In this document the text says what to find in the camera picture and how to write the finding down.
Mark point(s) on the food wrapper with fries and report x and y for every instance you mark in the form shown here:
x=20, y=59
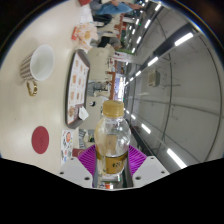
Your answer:
x=87, y=33

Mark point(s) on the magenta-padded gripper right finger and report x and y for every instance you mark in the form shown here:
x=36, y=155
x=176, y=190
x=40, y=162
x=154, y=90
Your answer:
x=138, y=160

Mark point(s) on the dark food tray, paper liner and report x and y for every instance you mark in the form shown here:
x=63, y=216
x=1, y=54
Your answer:
x=77, y=86

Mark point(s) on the crumpled white napkin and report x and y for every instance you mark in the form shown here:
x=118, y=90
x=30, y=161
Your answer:
x=83, y=113

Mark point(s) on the small red ketchup packet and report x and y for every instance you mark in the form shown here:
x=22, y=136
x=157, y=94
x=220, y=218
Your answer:
x=74, y=34

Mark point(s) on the flat round red coaster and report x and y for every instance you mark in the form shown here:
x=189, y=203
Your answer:
x=40, y=140

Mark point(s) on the person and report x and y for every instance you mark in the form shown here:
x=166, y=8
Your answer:
x=113, y=8

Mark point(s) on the black backpack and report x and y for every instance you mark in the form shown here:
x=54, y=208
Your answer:
x=107, y=41

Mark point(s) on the ceiling lights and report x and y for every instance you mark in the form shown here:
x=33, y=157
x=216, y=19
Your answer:
x=183, y=39

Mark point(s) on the beige canteen chairs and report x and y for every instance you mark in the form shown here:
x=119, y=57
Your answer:
x=100, y=65

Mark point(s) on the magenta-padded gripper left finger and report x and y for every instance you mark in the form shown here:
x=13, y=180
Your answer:
x=85, y=160

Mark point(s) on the clear bottle with tan cap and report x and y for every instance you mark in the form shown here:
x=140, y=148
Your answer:
x=111, y=140

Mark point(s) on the ceiling air conditioner unit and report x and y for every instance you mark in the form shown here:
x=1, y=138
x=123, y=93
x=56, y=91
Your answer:
x=154, y=78

